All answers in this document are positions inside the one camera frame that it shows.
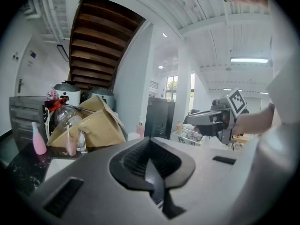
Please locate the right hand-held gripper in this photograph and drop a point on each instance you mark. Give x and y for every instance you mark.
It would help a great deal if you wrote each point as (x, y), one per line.
(228, 125)

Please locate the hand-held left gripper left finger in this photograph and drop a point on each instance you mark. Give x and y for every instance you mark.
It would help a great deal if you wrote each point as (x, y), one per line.
(93, 186)

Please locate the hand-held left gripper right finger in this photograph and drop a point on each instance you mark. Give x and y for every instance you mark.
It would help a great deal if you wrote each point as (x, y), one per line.
(206, 184)

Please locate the person's right forearm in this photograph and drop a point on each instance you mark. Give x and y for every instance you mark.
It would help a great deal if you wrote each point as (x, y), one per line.
(255, 121)

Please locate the orange bottle with white cap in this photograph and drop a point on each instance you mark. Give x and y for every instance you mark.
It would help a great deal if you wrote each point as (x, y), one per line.
(179, 126)

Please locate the pink pump bottle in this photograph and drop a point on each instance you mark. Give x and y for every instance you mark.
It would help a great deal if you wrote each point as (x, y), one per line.
(140, 130)

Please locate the pink vase-shaped bottle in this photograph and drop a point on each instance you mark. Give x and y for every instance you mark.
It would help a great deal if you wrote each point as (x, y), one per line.
(39, 142)

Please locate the white marble-pattern cabinet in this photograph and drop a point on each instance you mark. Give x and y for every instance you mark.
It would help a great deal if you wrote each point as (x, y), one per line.
(189, 138)

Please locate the white rectangular sink basin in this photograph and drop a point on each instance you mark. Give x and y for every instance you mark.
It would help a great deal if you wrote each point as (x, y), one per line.
(58, 169)

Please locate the large black appliance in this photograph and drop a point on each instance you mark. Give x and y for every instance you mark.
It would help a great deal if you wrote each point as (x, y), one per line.
(161, 118)

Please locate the window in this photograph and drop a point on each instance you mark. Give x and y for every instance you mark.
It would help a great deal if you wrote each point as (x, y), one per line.
(171, 88)

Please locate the pink cup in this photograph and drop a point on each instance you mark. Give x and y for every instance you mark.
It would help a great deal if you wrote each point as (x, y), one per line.
(71, 147)

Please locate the chrome faucet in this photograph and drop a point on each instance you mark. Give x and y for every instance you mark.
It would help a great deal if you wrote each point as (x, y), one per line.
(82, 142)

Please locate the large open cardboard box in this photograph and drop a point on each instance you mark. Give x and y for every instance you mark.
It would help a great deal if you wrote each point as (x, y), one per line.
(103, 128)

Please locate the black marble vanity table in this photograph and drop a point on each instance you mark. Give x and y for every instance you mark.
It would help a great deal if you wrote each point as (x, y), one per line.
(25, 170)

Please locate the tube ceiling light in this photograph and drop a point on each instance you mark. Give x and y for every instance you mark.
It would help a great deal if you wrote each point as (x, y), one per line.
(249, 60)

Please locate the person's beige shirt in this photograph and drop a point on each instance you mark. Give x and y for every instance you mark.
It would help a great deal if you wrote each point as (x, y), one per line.
(281, 160)

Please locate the grey and black cooker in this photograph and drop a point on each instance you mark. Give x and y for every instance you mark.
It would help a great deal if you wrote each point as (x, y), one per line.
(103, 96)

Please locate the white and black cooker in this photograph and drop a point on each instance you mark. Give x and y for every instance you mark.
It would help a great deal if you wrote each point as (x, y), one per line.
(69, 95)

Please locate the black microwave oven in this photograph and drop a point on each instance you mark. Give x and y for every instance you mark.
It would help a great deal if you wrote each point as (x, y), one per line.
(25, 116)

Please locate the pink snack packet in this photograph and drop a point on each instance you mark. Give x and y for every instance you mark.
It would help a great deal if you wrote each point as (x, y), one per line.
(52, 94)

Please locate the dark wooden staircase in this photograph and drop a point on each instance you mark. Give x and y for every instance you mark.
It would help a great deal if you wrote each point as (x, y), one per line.
(103, 43)

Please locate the white door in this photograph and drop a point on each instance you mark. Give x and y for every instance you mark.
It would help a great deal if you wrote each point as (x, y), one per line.
(30, 78)

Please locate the black linear hanging lamp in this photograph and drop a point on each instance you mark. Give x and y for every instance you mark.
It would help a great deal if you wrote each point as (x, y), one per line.
(62, 52)

